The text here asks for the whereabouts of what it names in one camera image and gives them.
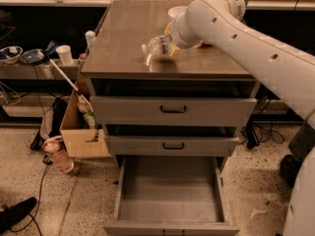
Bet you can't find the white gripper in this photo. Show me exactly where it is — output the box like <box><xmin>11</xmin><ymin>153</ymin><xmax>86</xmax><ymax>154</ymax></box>
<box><xmin>164</xmin><ymin>15</ymin><xmax>201</xmax><ymax>56</ymax></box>

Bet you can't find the clear plastic water bottle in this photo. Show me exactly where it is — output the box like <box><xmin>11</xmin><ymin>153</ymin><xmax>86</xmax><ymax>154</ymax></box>
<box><xmin>142</xmin><ymin>34</ymin><xmax>176</xmax><ymax>56</ymax></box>

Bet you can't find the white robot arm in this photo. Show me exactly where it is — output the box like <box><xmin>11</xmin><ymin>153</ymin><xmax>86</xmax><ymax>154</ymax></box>
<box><xmin>171</xmin><ymin>0</ymin><xmax>315</xmax><ymax>236</ymax></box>

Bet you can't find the white bottle beside cabinet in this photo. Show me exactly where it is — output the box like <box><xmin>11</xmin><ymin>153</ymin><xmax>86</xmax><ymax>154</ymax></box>
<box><xmin>85</xmin><ymin>30</ymin><xmax>96</xmax><ymax>49</ymax></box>

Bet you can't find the grey drawer cabinet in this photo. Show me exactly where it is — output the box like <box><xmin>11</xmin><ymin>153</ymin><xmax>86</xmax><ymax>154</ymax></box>
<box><xmin>80</xmin><ymin>0</ymin><xmax>271</xmax><ymax>236</ymax></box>

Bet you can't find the top grey drawer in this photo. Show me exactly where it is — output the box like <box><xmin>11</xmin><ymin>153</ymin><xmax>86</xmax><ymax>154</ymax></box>
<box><xmin>91</xmin><ymin>96</ymin><xmax>256</xmax><ymax>127</ymax></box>

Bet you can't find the middle grey drawer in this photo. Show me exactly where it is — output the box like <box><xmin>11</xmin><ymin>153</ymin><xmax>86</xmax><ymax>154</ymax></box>
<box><xmin>106</xmin><ymin>136</ymin><xmax>238</xmax><ymax>157</ymax></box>

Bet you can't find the bottom grey open drawer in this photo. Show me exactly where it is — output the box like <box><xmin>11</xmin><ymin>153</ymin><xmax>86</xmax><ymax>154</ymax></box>
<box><xmin>104</xmin><ymin>156</ymin><xmax>239</xmax><ymax>236</ymax></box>

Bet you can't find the white ceramic bowl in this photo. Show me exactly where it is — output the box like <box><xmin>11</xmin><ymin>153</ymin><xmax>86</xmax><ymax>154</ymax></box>
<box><xmin>167</xmin><ymin>6</ymin><xmax>187</xmax><ymax>21</ymax></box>

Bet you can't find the orange fruit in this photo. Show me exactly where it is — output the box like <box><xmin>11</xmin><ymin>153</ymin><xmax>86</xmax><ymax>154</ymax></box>
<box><xmin>201</xmin><ymin>40</ymin><xmax>211</xmax><ymax>46</ymax></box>

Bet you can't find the white paper cup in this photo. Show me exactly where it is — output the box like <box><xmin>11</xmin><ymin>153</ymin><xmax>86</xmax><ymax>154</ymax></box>
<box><xmin>56</xmin><ymin>45</ymin><xmax>73</xmax><ymax>65</ymax></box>

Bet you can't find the white grabber stick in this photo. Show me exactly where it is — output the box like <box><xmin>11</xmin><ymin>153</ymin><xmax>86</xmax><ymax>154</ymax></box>
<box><xmin>40</xmin><ymin>49</ymin><xmax>94</xmax><ymax>112</ymax></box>

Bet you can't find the cardboard box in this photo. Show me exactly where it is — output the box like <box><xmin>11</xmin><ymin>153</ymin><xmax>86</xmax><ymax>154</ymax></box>
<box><xmin>60</xmin><ymin>91</ymin><xmax>110</xmax><ymax>158</ymax></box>

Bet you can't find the dark plate on shelf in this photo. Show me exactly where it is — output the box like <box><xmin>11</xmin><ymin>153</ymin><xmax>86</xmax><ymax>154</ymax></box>
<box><xmin>20</xmin><ymin>49</ymin><xmax>45</xmax><ymax>65</ymax></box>

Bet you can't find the white bowl on shelf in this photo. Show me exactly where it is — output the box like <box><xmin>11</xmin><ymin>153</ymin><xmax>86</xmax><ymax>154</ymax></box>
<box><xmin>0</xmin><ymin>46</ymin><xmax>23</xmax><ymax>65</ymax></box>

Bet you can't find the person leg and shoe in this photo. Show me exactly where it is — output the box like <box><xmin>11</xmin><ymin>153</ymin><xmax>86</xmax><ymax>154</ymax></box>
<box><xmin>280</xmin><ymin>121</ymin><xmax>315</xmax><ymax>189</ymax></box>

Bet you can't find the black shoe left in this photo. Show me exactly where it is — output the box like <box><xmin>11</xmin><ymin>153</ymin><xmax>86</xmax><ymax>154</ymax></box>
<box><xmin>0</xmin><ymin>197</ymin><xmax>37</xmax><ymax>233</ymax></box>

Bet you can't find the black floor cables right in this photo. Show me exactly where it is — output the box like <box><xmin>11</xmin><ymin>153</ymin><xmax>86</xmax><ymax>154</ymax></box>
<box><xmin>244</xmin><ymin>120</ymin><xmax>285</xmax><ymax>150</ymax></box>

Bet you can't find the black floor cable left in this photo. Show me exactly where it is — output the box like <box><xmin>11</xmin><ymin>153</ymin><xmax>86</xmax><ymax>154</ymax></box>
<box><xmin>9</xmin><ymin>162</ymin><xmax>52</xmax><ymax>236</ymax></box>

